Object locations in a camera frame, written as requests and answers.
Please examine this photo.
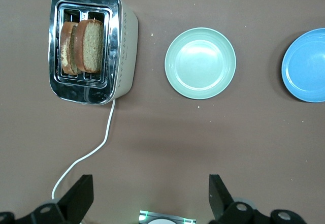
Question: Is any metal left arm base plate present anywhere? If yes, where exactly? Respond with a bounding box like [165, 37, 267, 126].
[139, 210, 197, 224]

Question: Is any blue plate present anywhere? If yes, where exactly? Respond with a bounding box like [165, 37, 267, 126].
[281, 27, 325, 103]

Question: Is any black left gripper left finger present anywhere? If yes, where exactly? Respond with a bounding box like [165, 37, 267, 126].
[0, 174, 94, 224]

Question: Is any beige chrome two-slot toaster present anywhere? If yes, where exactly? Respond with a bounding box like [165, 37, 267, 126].
[48, 0, 140, 106]

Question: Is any white toaster power cable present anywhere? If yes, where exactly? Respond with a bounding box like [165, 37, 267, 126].
[51, 99, 116, 200]

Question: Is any light green plate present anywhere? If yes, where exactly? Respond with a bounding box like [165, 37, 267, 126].
[164, 27, 237, 101]

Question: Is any brown bread slice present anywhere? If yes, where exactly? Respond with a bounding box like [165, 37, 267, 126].
[60, 21, 80, 76]
[75, 18, 105, 74]

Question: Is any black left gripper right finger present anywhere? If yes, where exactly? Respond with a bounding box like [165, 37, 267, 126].
[208, 174, 309, 224]

